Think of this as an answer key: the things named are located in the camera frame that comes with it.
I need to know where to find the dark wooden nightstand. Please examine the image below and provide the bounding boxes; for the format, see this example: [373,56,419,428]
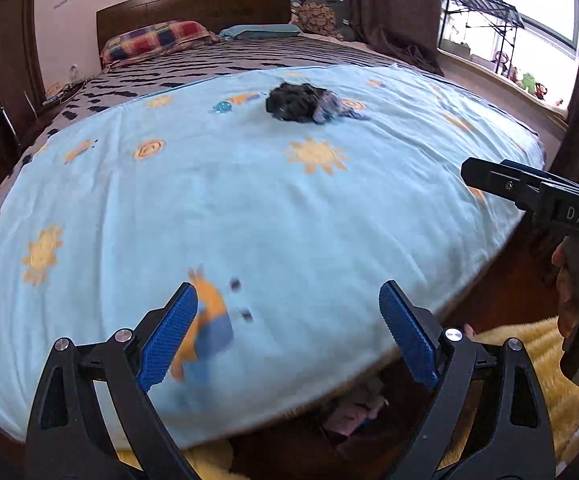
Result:
[44,79,101,112]

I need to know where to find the brown patterned plush cushion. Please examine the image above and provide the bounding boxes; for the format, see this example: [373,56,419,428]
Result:
[292,0,356,42]

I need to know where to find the yellow fuzzy rug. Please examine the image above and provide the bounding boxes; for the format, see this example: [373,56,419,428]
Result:
[117,314,579,480]

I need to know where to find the blue pillow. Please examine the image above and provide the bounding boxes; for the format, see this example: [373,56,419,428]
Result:
[218,24,303,42]

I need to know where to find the black metal rack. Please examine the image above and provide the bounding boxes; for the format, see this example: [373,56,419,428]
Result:
[437,0,526,75]

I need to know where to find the dark wooden headboard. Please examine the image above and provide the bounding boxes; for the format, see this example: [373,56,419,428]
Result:
[96,0,291,55]

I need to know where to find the dark wooden wardrobe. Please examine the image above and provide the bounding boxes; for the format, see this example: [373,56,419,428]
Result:
[0,0,53,233]

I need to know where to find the plaid pillow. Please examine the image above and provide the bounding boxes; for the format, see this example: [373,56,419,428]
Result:
[100,20,216,67]

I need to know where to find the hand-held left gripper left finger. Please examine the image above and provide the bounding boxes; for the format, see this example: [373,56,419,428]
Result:
[24,281,203,480]

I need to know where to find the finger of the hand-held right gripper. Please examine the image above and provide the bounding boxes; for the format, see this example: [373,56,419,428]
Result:
[460,157,545,213]
[498,159,579,197]

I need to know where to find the window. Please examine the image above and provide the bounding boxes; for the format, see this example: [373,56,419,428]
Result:
[441,0,579,108]

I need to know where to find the light blue printed sheet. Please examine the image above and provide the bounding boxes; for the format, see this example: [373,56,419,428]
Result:
[0,64,546,450]

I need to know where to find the brown curtain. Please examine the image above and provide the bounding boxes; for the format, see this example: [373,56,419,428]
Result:
[298,0,445,77]

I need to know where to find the black patterned pouch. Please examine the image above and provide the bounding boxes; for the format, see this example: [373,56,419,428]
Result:
[266,82,333,123]

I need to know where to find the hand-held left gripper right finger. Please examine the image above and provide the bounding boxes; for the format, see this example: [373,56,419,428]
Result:
[378,280,556,480]

